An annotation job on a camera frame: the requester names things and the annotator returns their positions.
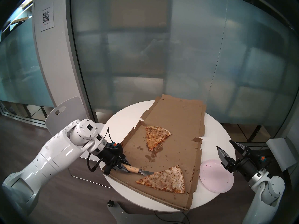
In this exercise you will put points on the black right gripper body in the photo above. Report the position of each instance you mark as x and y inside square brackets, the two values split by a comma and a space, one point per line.
[247, 166]

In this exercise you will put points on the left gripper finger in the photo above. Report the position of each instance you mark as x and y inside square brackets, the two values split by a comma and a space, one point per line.
[115, 167]
[124, 161]

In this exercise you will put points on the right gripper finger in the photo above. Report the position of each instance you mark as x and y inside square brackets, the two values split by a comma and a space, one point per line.
[225, 158]
[240, 147]

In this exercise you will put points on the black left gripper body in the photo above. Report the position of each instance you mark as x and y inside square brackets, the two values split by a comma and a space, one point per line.
[111, 154]

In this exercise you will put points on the large cheese pizza slice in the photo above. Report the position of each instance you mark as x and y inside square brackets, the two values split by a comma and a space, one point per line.
[168, 181]

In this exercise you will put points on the pink round plate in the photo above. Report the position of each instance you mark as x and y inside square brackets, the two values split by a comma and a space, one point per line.
[215, 179]

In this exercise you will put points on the small browned pizza slice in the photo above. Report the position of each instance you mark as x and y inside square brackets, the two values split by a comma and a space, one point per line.
[155, 134]

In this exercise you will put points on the open cardboard pizza box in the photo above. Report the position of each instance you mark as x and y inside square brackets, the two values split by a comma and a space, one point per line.
[182, 116]

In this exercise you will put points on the black metal shelf upright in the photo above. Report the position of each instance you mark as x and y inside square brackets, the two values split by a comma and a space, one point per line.
[43, 111]
[254, 133]

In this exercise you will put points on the white plastic chair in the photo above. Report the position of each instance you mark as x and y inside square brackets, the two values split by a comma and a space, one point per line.
[67, 111]
[280, 151]

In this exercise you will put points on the black star knob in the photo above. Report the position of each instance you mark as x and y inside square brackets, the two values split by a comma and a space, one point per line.
[110, 203]

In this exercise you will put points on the paper sign with QR code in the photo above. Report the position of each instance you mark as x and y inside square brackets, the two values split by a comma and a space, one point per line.
[46, 15]

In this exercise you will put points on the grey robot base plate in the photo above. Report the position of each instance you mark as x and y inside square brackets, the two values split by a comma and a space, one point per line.
[130, 217]

